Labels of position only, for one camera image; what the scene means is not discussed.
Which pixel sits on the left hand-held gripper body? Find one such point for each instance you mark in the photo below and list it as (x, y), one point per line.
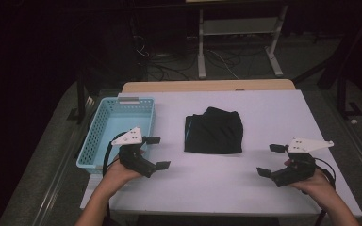
(132, 153)

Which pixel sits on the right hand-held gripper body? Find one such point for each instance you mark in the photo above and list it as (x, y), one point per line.
(298, 171)

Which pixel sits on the light blue plastic basket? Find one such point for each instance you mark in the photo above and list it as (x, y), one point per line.
(111, 122)

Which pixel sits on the black pants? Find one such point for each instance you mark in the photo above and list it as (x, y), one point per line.
(213, 133)

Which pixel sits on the person's right hand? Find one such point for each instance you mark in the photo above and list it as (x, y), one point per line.
(319, 186)

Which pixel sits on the person's left hand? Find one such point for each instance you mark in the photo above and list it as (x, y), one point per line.
(118, 177)

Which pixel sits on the white table board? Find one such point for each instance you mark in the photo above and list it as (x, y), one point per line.
(226, 188)

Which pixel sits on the small white round object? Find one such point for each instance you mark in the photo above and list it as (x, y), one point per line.
(353, 121)

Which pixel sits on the wooden table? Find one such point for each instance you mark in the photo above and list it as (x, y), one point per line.
(207, 85)

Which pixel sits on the white metal stand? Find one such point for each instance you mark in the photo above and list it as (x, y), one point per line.
(238, 26)

